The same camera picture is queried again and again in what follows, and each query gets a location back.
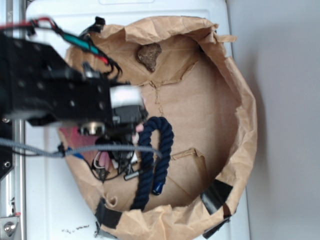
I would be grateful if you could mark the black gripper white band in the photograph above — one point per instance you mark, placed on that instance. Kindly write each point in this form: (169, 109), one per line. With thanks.
(127, 110)

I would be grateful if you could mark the pink plush bunny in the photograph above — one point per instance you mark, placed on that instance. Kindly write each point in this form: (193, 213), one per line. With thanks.
(102, 159)

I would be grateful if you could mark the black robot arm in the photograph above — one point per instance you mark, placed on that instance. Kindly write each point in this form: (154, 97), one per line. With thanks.
(38, 86)

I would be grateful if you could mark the brown rock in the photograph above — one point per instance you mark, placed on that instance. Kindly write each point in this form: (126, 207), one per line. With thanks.
(148, 54)

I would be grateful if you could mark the brown paper bag container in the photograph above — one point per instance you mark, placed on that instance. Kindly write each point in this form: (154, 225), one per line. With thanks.
(213, 113)

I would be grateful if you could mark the black mounting plate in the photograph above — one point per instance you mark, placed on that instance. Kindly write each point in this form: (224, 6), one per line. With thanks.
(6, 155)

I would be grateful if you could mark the aluminium frame rail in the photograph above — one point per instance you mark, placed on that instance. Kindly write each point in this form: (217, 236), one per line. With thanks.
(13, 185)

